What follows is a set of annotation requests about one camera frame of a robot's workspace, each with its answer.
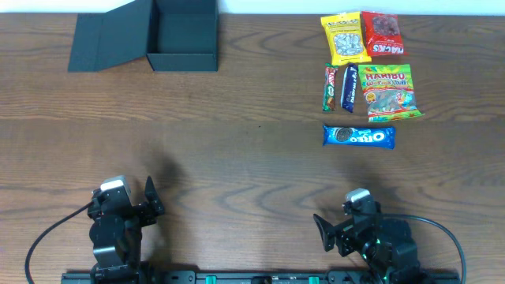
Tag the black gift box with lid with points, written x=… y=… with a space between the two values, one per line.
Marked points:
x=173 y=35

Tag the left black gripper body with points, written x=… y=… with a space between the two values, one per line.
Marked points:
x=141 y=211

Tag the purple Dairy Milk chocolate bar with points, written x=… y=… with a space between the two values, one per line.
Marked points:
x=349 y=86

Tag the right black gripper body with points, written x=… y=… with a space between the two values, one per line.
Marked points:
x=340 y=233

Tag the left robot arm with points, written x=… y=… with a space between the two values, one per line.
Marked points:
x=116 y=233

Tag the blue Oreo cookie pack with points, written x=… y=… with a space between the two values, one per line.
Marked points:
x=357 y=136

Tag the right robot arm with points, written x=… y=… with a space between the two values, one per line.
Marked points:
x=385 y=244

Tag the yellow pistachio snack bag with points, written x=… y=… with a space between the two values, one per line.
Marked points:
x=345 y=38

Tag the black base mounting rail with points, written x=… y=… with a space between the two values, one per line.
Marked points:
x=330 y=277

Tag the red Hacks candy bag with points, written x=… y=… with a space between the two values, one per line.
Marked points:
x=382 y=34

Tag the green red Milo bar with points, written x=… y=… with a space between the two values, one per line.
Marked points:
x=328 y=104

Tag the Haribo gummy worms bag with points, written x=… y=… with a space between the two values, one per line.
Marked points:
x=388 y=92

